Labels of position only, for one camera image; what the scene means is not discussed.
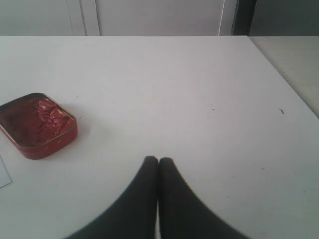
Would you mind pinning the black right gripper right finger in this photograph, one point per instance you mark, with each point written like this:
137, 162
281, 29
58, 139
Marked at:
182, 215

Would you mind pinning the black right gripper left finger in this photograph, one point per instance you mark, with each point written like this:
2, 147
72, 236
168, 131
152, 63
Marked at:
133, 215

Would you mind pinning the red ink paste tin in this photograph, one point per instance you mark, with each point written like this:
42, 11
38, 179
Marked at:
37, 125

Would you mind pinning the white paper sheet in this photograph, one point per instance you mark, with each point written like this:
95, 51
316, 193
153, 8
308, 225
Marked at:
5, 178

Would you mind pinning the grey cabinet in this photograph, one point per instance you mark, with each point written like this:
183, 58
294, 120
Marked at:
117, 17

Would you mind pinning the dark vertical post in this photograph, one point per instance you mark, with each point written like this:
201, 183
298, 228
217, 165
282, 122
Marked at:
243, 17

